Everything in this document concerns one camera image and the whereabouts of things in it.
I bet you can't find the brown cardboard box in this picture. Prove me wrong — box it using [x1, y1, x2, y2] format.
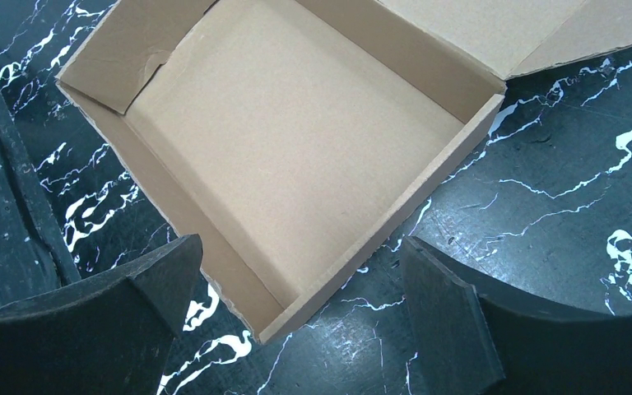
[57, 0, 632, 343]

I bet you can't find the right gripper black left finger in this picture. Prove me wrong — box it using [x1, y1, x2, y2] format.
[0, 234, 202, 394]

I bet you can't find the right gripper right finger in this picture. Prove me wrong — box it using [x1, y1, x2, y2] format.
[401, 237, 632, 394]

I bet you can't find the aluminium rail base frame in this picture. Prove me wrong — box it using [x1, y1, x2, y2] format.
[0, 93, 81, 308]

